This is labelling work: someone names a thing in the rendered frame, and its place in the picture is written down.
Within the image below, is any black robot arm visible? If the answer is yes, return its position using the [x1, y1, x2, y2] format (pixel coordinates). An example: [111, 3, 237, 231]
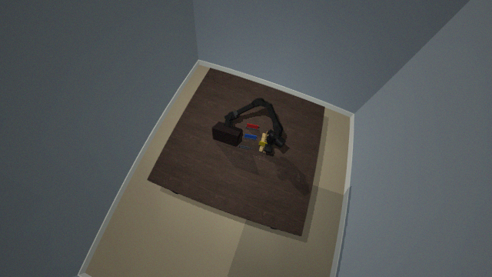
[224, 98, 286, 148]

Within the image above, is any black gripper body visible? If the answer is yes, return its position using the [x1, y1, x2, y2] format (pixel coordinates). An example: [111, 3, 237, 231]
[264, 138, 275, 153]

